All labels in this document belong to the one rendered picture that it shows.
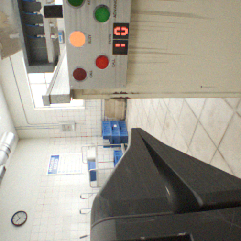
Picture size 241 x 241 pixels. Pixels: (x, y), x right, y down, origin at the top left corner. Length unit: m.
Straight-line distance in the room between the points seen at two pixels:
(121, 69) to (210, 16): 0.25
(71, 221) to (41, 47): 3.67
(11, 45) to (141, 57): 0.96
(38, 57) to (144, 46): 0.94
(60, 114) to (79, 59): 5.06
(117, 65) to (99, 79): 0.05
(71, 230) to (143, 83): 4.01
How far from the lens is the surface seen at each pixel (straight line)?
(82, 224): 4.40
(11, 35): 1.33
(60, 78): 0.60
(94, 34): 0.46
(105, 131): 4.95
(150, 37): 0.51
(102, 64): 0.47
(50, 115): 5.57
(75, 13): 0.45
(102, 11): 0.44
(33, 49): 1.35
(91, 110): 5.37
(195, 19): 0.54
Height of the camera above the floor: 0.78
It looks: 7 degrees down
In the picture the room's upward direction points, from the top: 92 degrees counter-clockwise
